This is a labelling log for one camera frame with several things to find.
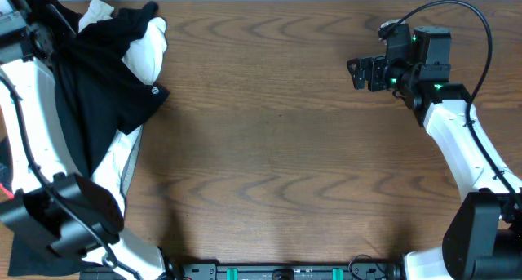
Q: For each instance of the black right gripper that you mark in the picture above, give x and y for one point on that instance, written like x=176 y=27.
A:
x=375 y=64

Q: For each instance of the black t-shirt with logo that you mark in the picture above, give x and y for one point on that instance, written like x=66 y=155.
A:
x=94 y=88

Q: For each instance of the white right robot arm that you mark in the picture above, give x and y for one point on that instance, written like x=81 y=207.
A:
x=484 y=239

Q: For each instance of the white t-shirt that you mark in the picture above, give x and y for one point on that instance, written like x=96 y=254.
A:
x=144 y=58

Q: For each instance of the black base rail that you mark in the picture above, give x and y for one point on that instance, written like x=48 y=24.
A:
x=360 y=268

